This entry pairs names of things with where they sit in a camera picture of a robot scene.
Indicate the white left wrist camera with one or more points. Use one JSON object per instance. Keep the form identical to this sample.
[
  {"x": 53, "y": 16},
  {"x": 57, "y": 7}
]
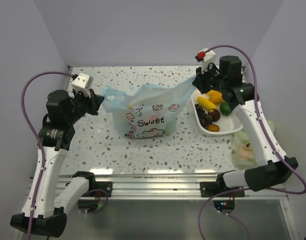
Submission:
[{"x": 83, "y": 83}]

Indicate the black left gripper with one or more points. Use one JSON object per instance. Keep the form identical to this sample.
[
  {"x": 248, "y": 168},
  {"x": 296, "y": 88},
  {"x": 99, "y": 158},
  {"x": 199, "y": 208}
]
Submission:
[{"x": 94, "y": 101}]

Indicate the round controller board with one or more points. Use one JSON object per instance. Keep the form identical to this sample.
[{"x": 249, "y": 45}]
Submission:
[
  {"x": 90, "y": 206},
  {"x": 225, "y": 206}
]

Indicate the right round controller board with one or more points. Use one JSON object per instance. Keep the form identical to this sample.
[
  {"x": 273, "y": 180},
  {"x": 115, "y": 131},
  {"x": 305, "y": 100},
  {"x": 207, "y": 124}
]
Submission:
[{"x": 225, "y": 206}]

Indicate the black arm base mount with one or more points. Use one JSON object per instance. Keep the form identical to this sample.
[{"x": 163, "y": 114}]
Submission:
[{"x": 212, "y": 188}]

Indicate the dark green fake lime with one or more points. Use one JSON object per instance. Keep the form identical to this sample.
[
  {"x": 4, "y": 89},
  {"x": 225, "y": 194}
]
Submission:
[{"x": 225, "y": 108}]

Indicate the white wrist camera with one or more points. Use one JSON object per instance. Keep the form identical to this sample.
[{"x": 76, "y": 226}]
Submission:
[
  {"x": 205, "y": 57},
  {"x": 83, "y": 83}
]

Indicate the aluminium front rail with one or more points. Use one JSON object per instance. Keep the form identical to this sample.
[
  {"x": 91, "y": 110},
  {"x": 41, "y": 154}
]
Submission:
[{"x": 165, "y": 186}]

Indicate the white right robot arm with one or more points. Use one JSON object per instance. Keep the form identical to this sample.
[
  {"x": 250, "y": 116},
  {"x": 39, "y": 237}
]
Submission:
[{"x": 274, "y": 167}]

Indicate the left round controller board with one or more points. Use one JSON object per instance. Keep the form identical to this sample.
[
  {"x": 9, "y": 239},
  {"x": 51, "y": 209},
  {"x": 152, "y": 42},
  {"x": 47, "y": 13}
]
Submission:
[{"x": 90, "y": 206}]

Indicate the white perforated plastic basket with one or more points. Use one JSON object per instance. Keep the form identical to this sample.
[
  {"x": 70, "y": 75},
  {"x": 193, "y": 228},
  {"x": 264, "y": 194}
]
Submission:
[{"x": 228, "y": 124}]

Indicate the dark brown fake mangosteen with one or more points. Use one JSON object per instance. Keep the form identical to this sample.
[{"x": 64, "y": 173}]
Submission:
[{"x": 214, "y": 114}]

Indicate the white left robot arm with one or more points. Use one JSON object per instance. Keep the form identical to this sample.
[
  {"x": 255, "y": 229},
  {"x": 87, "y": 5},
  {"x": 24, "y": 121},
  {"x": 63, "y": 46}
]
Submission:
[{"x": 44, "y": 213}]

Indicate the pale green plastic bag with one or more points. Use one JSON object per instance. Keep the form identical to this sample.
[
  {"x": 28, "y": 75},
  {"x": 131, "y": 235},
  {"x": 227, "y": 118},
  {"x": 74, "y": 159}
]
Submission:
[{"x": 242, "y": 152}]

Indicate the dark purple fake grapes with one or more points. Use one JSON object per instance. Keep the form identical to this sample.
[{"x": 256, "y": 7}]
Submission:
[{"x": 204, "y": 119}]

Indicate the light blue plastic bag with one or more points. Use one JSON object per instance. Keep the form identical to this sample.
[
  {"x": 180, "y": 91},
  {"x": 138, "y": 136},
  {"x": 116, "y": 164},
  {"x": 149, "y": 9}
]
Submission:
[{"x": 152, "y": 111}]

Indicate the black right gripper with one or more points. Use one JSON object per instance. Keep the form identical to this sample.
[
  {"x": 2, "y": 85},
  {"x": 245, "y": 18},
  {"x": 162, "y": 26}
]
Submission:
[{"x": 199, "y": 81}]

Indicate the yellow fake banana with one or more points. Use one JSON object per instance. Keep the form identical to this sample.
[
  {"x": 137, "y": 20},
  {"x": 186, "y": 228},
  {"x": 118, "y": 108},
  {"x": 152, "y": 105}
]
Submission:
[{"x": 205, "y": 103}]

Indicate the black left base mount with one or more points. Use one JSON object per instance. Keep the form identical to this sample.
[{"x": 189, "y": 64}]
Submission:
[{"x": 103, "y": 187}]

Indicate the brown fake kiwi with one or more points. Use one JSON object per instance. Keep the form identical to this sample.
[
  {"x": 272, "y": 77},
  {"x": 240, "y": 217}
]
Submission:
[{"x": 213, "y": 128}]

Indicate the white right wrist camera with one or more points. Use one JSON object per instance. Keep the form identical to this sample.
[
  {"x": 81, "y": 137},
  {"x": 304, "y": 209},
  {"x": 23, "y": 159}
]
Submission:
[{"x": 205, "y": 57}]

